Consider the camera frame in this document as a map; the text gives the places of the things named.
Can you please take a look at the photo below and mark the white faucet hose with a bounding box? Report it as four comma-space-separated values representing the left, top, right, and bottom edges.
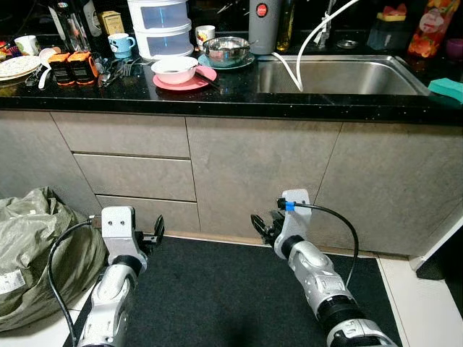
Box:
271, 0, 361, 93

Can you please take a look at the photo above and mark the teal plate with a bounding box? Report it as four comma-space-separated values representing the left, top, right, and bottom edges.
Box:
197, 52, 256, 72

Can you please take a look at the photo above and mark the purple cup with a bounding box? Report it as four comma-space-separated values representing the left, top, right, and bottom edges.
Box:
446, 38, 463, 60

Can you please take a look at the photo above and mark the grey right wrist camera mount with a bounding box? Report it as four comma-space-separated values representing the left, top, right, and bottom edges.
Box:
279, 189, 312, 243

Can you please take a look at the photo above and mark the white bowl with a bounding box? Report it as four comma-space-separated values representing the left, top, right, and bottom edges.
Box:
150, 56, 199, 85

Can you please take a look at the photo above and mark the cream patterned plate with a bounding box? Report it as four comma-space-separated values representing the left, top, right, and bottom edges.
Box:
0, 56, 43, 82

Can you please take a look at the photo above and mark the yellow carton box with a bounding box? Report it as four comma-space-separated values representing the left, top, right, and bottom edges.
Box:
100, 10, 125, 37

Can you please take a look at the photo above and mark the white mug green handle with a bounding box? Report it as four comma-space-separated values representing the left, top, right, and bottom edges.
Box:
14, 35, 41, 57

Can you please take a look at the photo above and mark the white cup cartoon print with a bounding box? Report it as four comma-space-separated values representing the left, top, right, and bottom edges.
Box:
195, 25, 216, 51

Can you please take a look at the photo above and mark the pink plate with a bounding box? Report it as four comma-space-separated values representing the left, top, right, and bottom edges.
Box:
152, 65, 218, 92

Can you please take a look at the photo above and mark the white furniture panel edge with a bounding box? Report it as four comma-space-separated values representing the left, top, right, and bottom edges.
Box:
409, 217, 463, 281

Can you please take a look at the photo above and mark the green woven sack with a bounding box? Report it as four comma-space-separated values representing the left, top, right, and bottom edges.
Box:
0, 187, 109, 333

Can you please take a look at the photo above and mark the orange black box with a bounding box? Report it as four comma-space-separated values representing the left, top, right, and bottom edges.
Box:
48, 52, 73, 87
67, 51, 99, 85

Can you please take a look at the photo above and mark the blue mug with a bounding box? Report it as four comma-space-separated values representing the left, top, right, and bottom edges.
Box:
108, 33, 137, 60

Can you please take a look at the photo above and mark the red fruit drink pouch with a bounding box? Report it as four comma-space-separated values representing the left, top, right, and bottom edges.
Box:
407, 0, 462, 59

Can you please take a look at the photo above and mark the stainless steel sink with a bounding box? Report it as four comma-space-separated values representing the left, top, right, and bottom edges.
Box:
253, 55, 432, 96

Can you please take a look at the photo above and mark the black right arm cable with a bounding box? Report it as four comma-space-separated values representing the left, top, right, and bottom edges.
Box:
287, 202, 360, 290

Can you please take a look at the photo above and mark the white stacked food carrier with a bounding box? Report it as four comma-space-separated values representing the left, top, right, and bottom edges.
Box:
127, 0, 195, 60

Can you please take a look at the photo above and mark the colourful snack packet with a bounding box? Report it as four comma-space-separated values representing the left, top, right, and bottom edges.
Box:
0, 40, 19, 62

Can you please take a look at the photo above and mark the chrome faucet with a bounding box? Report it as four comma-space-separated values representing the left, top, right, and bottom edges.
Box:
315, 0, 339, 48

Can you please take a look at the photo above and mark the dark bottle white label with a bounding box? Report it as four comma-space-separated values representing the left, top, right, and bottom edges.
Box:
81, 0, 103, 37

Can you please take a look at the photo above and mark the dark glass bottle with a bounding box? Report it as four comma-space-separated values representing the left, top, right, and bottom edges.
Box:
49, 0, 89, 53

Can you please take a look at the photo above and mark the stainless steel bowl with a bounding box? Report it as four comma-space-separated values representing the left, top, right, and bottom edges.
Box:
203, 36, 252, 67

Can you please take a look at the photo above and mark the yellow oil bottle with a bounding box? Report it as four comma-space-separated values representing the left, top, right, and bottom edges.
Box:
276, 0, 297, 53

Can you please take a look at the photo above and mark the white ceramic spoon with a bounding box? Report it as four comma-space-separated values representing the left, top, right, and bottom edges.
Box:
38, 48, 63, 90

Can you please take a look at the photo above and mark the grey tumbler red logo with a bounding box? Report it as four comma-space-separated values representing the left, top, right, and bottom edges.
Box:
248, 0, 283, 56

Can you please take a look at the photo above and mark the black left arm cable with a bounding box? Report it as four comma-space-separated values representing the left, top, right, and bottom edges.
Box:
47, 219, 103, 344

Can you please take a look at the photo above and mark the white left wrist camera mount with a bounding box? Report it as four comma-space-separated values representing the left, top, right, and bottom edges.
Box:
101, 206, 137, 259

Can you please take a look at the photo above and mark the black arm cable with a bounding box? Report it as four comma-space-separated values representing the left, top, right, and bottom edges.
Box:
287, 202, 360, 290
47, 219, 103, 344

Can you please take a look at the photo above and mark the dark container fruit label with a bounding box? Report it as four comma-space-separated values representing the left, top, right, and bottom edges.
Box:
367, 4, 410, 51

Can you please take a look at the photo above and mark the green sponge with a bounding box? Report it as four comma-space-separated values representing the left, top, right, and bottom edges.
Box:
427, 77, 463, 104

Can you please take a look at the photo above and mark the grey cabinet drawer front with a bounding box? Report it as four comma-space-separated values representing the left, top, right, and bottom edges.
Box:
95, 195, 202, 234
72, 153, 197, 202
51, 112, 191, 159

